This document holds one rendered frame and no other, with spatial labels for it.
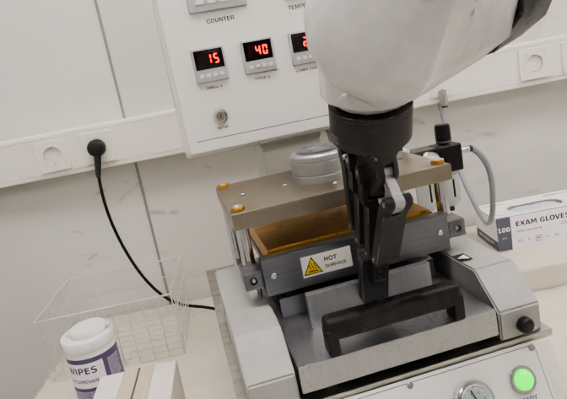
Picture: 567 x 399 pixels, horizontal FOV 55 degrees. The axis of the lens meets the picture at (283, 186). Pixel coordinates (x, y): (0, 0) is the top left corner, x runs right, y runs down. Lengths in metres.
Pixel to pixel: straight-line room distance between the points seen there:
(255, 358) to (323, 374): 0.07
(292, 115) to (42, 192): 0.74
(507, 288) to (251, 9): 0.50
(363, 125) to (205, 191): 0.87
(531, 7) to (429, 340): 0.35
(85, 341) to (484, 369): 0.62
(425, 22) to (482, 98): 1.10
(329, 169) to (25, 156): 0.82
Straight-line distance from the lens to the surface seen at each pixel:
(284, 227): 0.69
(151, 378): 0.89
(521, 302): 0.65
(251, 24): 0.81
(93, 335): 0.97
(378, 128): 0.46
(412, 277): 0.65
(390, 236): 0.52
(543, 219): 1.26
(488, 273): 0.65
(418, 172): 0.66
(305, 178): 0.68
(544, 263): 1.18
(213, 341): 1.14
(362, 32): 0.30
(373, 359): 0.58
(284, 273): 0.62
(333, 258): 0.63
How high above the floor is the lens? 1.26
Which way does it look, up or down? 12 degrees down
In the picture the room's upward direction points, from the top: 11 degrees counter-clockwise
